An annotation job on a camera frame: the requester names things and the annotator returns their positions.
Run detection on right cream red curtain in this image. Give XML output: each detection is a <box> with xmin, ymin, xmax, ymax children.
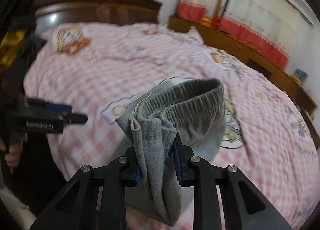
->
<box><xmin>219</xmin><ymin>0</ymin><xmax>313</xmax><ymax>70</ymax></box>

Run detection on pink checkered cartoon bedsheet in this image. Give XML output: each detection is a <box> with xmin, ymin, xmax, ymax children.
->
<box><xmin>24</xmin><ymin>23</ymin><xmax>319</xmax><ymax>229</ymax></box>

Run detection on grey knit pants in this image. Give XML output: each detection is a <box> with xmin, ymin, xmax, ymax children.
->
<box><xmin>116</xmin><ymin>78</ymin><xmax>226</xmax><ymax>226</ymax></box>

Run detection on dark wooden headboard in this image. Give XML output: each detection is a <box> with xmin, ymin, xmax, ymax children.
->
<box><xmin>24</xmin><ymin>0</ymin><xmax>162</xmax><ymax>33</ymax></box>

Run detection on yellow red object on cabinet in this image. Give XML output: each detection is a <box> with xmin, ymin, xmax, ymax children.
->
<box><xmin>200</xmin><ymin>15</ymin><xmax>220</xmax><ymax>28</ymax></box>

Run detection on low wooden cabinet row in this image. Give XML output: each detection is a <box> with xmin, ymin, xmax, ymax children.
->
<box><xmin>168</xmin><ymin>15</ymin><xmax>318</xmax><ymax>115</ymax></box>

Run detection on blue book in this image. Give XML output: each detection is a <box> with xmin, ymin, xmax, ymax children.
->
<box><xmin>291</xmin><ymin>68</ymin><xmax>308</xmax><ymax>85</ymax></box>

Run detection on person's left hand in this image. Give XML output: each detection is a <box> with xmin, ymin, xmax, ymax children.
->
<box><xmin>1</xmin><ymin>133</ymin><xmax>28</xmax><ymax>168</ymax></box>

